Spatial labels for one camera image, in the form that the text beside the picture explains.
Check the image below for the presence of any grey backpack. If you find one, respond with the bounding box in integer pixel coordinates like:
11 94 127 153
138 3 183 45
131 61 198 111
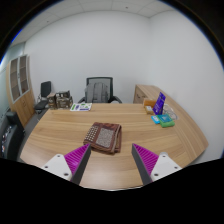
84 82 110 104

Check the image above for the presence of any orange box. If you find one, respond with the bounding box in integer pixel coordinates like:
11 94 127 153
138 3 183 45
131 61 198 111
142 98 158 108

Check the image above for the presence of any clear plastic container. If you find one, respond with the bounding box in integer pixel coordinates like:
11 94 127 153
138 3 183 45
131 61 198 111
162 103 179 121

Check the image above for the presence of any blue small box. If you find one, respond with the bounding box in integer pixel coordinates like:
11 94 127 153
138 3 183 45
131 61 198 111
150 114 162 125

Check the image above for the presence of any teal flat box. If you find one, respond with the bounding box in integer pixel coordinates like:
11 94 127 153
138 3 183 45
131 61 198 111
156 113 173 124

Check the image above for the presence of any white printed paper sheet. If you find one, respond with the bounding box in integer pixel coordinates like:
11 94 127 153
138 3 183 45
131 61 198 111
69 102 93 112

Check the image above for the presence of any purple standing pouch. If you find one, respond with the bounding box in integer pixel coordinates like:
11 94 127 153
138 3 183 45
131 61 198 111
152 91 167 116

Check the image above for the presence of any brown patterned towel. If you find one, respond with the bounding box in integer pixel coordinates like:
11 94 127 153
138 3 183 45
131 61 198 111
82 121 123 155

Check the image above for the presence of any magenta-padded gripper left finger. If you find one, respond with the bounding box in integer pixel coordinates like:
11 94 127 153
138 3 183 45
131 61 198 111
41 143 93 186

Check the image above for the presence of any wooden drawer cabinet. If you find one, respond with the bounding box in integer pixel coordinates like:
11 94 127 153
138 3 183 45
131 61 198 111
133 84 174 108

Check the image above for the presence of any wooden glass-door shelf unit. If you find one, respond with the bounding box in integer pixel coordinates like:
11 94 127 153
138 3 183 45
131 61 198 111
5 54 36 128

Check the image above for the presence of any black armchair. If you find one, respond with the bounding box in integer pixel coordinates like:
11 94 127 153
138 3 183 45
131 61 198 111
0 111 26 161

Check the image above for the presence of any small black chair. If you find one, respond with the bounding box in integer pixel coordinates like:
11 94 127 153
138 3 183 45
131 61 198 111
34 80 53 114

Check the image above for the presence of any black mesh office chair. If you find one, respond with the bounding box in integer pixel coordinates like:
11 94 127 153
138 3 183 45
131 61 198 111
78 76 123 104

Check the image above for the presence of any small black product box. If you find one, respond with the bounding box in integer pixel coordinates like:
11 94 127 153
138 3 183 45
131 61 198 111
46 93 58 110

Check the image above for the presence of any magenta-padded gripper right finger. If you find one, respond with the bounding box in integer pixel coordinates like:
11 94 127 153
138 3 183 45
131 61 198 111
131 142 183 186

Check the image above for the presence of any green flat box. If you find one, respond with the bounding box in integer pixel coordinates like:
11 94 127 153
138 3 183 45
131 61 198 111
159 119 176 129

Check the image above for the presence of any tall black product box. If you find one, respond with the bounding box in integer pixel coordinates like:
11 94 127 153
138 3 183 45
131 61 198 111
54 90 72 101

